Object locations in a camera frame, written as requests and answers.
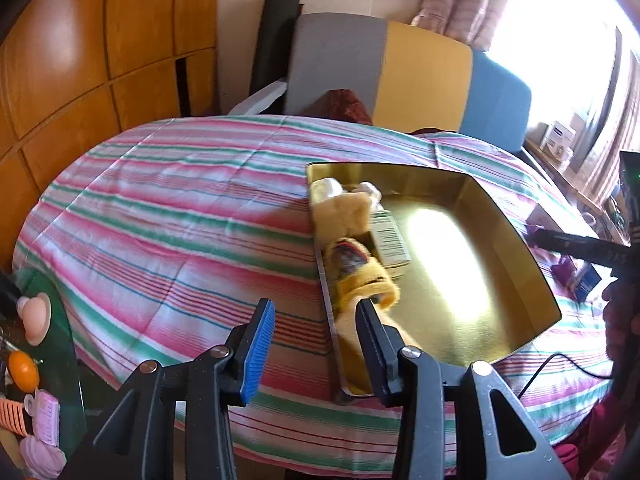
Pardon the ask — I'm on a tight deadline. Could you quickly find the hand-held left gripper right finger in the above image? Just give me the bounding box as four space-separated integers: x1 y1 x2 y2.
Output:
354 297 573 480

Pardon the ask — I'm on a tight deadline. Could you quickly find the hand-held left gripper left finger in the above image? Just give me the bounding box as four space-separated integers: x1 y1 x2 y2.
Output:
67 298 277 480

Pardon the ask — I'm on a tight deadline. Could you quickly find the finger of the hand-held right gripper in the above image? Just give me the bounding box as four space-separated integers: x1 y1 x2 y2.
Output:
525 225 636 276

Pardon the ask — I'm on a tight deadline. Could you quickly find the purple cloth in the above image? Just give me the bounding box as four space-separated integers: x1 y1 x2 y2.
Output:
525 207 581 288

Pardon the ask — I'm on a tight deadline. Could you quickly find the blue tissue packet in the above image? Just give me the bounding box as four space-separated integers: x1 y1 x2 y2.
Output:
572 265 602 304

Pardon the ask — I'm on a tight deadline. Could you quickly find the yellow plush toy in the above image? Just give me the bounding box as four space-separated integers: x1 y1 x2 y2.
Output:
322 236 401 313

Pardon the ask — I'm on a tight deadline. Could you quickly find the green medicine box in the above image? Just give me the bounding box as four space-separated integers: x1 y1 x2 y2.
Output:
369 210 414 281

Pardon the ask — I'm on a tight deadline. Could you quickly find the rectangular metal tin box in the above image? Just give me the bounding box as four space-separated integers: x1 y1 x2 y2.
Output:
305 161 563 405

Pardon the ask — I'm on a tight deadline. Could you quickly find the person's right hand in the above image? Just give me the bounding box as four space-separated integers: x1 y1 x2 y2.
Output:
602 280 637 361

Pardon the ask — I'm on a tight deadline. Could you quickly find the wooden side table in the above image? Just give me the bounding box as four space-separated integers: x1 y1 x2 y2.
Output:
525 137 618 241

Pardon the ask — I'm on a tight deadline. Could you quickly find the white printed carton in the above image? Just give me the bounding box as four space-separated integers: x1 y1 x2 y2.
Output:
542 121 578 158

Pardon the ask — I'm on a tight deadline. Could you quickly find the striped tablecloth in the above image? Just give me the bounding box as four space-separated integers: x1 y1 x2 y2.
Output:
11 115 621 476

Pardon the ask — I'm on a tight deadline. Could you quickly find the window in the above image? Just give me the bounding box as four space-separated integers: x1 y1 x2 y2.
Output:
492 0 640 131

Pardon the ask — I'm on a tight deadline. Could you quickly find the person's red clothing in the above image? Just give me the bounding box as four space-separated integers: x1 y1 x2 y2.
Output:
550 390 640 480

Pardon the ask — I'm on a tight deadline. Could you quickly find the glass side table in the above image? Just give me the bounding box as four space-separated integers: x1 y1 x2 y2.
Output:
0 267 88 461

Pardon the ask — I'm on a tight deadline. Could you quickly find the pale pink knob toy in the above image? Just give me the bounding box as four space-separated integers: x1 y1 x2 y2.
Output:
17 296 52 346

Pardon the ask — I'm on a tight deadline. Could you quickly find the dark red cloth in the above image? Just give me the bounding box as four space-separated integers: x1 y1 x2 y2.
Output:
320 88 375 127

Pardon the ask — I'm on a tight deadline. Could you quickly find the orange fruit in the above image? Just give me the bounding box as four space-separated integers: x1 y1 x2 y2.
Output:
9 351 40 391

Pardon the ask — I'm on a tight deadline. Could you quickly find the pink shell-shaped object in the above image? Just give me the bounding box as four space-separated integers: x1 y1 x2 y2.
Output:
19 435 67 479

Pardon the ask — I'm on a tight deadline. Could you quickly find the orange comb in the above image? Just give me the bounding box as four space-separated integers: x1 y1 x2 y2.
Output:
0 396 28 440

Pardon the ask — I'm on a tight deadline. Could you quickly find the patterned beige curtain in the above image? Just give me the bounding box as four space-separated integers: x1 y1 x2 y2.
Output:
410 0 521 51

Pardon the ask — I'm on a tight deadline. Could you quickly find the grey yellow blue armchair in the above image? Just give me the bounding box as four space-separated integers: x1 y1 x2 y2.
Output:
227 12 533 156

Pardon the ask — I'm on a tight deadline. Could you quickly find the black rolled mat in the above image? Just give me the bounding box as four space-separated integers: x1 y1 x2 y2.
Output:
250 0 301 106

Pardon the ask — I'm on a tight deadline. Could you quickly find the wooden wardrobe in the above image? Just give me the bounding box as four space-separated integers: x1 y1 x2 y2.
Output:
0 0 221 261

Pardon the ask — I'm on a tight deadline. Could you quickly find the black cable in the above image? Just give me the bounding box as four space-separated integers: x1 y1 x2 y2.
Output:
517 353 613 398

